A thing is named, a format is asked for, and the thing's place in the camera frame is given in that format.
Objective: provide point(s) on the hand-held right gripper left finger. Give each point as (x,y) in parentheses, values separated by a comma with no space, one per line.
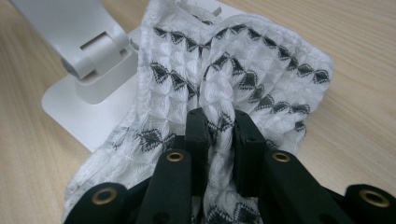
(174,186)

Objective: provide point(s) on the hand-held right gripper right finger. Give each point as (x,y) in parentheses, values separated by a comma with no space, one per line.
(280,193)

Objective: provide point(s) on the white cloth with dark pattern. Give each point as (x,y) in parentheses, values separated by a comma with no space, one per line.
(258,71)

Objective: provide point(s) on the white desk lamp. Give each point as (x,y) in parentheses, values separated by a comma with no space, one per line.
(93,40)

